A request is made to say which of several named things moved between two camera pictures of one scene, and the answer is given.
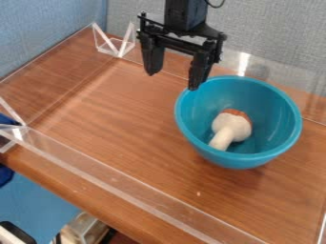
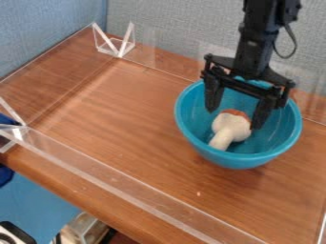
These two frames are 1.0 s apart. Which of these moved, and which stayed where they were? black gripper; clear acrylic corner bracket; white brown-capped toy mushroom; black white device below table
Moved: black gripper
Stayed: black white device below table; clear acrylic corner bracket; white brown-capped toy mushroom
